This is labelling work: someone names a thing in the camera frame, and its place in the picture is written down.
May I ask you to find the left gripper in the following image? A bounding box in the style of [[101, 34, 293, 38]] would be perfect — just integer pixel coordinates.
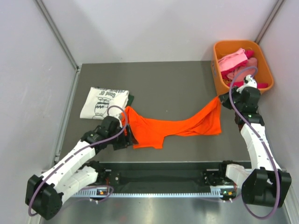
[[107, 124, 138, 150]]

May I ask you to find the orange t-shirt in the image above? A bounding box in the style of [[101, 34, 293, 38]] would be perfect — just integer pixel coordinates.
[[125, 97, 221, 149]]

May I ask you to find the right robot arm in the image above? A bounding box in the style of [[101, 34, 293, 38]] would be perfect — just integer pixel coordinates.
[[218, 86, 292, 208]]

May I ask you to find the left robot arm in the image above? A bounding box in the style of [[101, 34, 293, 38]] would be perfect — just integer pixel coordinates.
[[25, 116, 136, 220]]

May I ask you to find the salmon pink t-shirt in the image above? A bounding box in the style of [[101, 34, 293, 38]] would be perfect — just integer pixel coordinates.
[[226, 57, 258, 83]]

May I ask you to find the light pink t-shirt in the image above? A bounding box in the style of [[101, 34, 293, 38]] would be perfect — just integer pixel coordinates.
[[218, 48, 247, 72]]

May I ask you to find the dark green folded t-shirt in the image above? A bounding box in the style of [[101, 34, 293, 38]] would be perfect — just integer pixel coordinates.
[[126, 94, 135, 107]]

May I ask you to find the white printed folded t-shirt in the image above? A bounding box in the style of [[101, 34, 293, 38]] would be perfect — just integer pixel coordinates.
[[80, 87, 129, 120]]

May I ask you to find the orange plastic basket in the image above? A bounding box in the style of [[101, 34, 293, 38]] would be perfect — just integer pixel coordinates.
[[211, 40, 274, 95]]

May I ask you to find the magenta t-shirt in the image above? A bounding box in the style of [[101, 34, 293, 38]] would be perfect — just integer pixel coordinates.
[[221, 50, 268, 88]]

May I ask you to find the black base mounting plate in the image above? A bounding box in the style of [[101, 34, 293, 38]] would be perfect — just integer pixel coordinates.
[[92, 160, 236, 193]]

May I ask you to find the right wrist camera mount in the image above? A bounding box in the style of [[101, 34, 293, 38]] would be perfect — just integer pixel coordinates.
[[237, 75, 257, 93]]

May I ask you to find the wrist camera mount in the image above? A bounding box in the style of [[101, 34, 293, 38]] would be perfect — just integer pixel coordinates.
[[107, 107, 122, 119], [237, 75, 257, 93]]

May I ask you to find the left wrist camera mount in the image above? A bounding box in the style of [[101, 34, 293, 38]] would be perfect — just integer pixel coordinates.
[[107, 107, 122, 119]]

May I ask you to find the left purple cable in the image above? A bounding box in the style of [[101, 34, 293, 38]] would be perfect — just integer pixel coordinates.
[[28, 105, 128, 217]]

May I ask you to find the slotted cable duct rail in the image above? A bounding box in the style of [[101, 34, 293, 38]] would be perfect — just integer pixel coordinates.
[[71, 185, 236, 200]]

